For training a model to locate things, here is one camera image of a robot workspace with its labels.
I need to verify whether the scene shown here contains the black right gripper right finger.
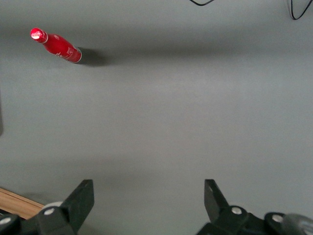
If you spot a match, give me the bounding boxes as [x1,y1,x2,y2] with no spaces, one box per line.
[195,179,267,235]

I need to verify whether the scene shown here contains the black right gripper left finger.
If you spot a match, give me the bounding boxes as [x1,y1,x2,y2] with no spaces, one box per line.
[35,179,95,235]

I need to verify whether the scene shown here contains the light wooden board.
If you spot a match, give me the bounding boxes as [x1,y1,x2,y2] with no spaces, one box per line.
[0,187,45,220]

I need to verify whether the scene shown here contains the red bottle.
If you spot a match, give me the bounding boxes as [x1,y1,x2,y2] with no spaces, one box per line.
[30,27,82,64]

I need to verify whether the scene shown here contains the black cable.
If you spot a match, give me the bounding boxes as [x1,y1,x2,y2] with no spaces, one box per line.
[290,0,312,21]
[189,0,215,6]

